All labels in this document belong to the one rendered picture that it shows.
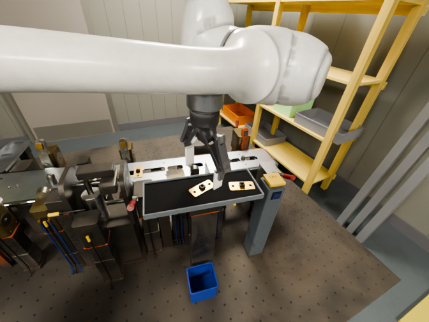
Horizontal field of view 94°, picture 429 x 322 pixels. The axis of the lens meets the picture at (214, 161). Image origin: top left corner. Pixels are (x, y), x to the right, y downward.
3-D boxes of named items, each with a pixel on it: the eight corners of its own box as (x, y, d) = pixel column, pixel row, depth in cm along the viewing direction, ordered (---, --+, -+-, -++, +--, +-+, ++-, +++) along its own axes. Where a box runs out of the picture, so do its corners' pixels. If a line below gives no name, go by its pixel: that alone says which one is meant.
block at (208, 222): (209, 250, 96) (214, 181, 69) (213, 267, 89) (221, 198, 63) (188, 255, 93) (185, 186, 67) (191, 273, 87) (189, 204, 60)
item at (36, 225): (55, 226, 101) (27, 184, 84) (53, 232, 98) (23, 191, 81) (39, 229, 100) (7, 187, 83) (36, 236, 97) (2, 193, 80)
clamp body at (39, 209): (90, 248, 93) (58, 192, 71) (85, 272, 85) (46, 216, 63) (75, 252, 92) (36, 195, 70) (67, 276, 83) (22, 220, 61)
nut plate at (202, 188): (208, 179, 68) (208, 177, 67) (215, 186, 66) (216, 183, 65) (188, 190, 63) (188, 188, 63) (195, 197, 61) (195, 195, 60)
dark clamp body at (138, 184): (162, 235, 101) (152, 178, 79) (164, 257, 92) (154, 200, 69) (147, 237, 99) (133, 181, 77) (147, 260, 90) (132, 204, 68)
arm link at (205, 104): (208, 76, 50) (207, 99, 54) (177, 81, 45) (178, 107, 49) (233, 85, 45) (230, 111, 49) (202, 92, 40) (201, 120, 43)
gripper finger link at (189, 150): (186, 147, 60) (184, 147, 60) (186, 166, 64) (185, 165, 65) (194, 145, 62) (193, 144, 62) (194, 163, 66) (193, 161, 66)
